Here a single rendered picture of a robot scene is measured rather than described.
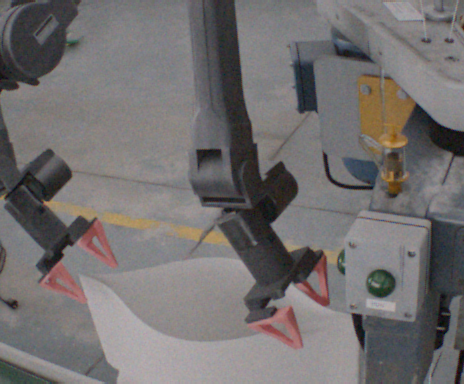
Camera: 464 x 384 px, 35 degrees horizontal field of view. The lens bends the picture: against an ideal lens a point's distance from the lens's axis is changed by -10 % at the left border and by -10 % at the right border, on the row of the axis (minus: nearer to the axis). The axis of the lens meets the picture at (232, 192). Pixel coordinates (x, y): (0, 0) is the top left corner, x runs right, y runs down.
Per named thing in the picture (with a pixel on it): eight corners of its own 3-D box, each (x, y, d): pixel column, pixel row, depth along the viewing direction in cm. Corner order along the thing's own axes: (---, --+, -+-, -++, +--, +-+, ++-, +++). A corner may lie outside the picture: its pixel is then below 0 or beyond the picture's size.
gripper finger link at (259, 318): (332, 321, 105) (298, 269, 103) (312, 354, 100) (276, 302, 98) (294, 331, 110) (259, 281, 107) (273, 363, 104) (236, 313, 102)
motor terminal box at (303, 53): (297, 130, 119) (289, 62, 113) (293, 103, 128) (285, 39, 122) (350, 126, 118) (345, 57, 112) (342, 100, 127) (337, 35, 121)
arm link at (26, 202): (-3, 207, 122) (1, 196, 117) (23, 180, 125) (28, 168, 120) (25, 236, 122) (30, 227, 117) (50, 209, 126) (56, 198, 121)
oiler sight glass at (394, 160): (379, 178, 73) (377, 145, 72) (386, 166, 75) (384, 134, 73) (403, 182, 72) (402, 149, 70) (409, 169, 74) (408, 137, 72)
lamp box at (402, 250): (345, 312, 74) (343, 235, 70) (360, 284, 77) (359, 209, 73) (415, 322, 71) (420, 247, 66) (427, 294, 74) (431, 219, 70)
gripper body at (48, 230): (89, 221, 123) (57, 188, 123) (55, 257, 116) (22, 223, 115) (74, 239, 128) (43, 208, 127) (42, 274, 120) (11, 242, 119)
